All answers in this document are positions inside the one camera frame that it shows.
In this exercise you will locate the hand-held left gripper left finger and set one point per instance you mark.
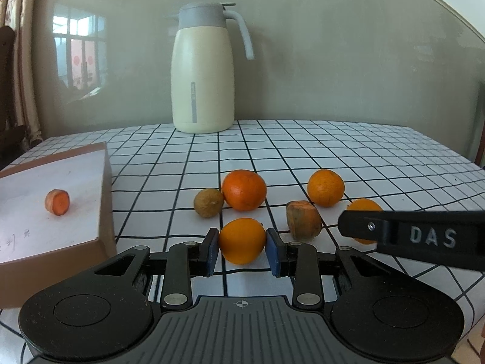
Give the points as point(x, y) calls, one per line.
point(213, 251)

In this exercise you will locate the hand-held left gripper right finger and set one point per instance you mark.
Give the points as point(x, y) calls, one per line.
point(272, 253)

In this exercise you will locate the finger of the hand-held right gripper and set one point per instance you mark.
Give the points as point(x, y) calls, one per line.
point(358, 225)

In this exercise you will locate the small orange tangerine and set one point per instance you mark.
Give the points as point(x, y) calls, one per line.
point(364, 204)
point(242, 240)
point(326, 188)

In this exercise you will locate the brownish carrot chunk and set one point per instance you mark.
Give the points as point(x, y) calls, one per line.
point(303, 220)

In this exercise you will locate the small round brown fruit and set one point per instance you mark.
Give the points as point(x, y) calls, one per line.
point(208, 203)

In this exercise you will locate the large dark orange tangerine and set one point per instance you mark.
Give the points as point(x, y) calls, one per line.
point(244, 190)

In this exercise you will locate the bright orange carrot chunk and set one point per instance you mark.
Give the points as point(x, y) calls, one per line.
point(57, 201)

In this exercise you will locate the shallow brown cardboard box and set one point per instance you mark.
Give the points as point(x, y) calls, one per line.
point(22, 235)

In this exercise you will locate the white black checked tablecloth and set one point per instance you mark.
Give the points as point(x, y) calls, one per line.
point(341, 151)

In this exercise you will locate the cream thermos jug grey lid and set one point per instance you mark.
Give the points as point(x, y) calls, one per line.
point(201, 83)

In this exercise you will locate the beige patterned curtain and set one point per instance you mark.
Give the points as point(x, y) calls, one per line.
point(22, 64)

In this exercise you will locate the dark wooden sofa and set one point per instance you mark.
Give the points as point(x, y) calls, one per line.
point(5, 53)

